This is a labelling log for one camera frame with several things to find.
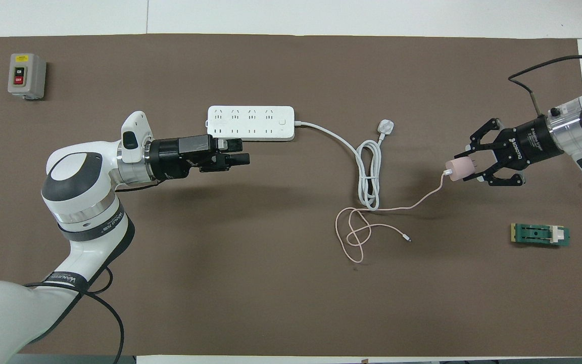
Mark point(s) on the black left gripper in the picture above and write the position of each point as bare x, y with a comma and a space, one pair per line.
170, 159

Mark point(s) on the pink charger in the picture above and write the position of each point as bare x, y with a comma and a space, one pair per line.
460, 169

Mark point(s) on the white power strip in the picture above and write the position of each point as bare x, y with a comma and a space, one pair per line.
255, 121

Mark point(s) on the grey on-off switch box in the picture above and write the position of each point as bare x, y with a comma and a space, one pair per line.
26, 76

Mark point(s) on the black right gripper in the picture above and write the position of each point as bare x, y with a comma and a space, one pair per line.
528, 144

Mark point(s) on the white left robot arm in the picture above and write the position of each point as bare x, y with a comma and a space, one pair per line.
79, 202

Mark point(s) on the brown table mat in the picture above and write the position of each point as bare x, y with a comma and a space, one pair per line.
271, 293

